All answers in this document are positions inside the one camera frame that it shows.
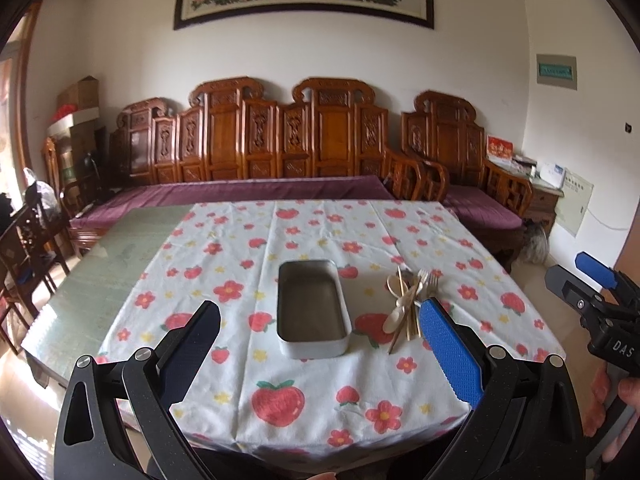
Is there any stainless steel fork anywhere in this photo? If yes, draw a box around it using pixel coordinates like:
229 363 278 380
414 272 439 307

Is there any light bamboo chopstick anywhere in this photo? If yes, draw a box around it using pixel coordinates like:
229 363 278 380
397 268 411 341

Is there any brown wooden chopstick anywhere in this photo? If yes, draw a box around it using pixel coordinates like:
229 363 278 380
387 282 422 354

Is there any cream plastic fork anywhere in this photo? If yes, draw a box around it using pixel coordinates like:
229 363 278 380
383 270 430 334

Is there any person's right hand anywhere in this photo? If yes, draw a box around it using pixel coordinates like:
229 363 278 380
581 366 640 463

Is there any wooden side table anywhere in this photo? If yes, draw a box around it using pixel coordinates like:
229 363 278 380
523 182 564 236

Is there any carved wooden armchair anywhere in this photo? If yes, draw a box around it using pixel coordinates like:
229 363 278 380
400 90 534 271

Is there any white device on side table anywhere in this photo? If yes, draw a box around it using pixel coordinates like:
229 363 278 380
538 162 566 188

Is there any red card box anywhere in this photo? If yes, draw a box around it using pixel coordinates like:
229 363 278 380
487 136 514 162

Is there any stainless steel spoon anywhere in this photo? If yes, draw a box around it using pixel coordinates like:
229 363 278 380
401 269 416 287

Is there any strawberry flower tablecloth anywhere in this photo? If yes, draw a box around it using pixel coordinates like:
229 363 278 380
98 200 561 460

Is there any cream plastic spoon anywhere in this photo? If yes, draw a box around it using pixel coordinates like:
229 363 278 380
386 275 408 300

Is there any grey electrical panel cover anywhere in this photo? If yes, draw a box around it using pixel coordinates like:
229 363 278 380
536 54 578 90

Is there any dark wooden chair left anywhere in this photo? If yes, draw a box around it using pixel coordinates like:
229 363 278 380
1 188 70 354

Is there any metal rectangular tin box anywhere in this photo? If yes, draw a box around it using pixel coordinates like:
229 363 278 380
277 259 352 360

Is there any cardboard boxes stack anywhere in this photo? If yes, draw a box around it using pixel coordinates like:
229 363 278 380
42 76 100 191

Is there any carved wooden long sofa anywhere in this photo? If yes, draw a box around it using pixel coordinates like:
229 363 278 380
61 76 427 250

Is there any white wall panel box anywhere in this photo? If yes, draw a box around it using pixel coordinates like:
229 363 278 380
555 170 593 237

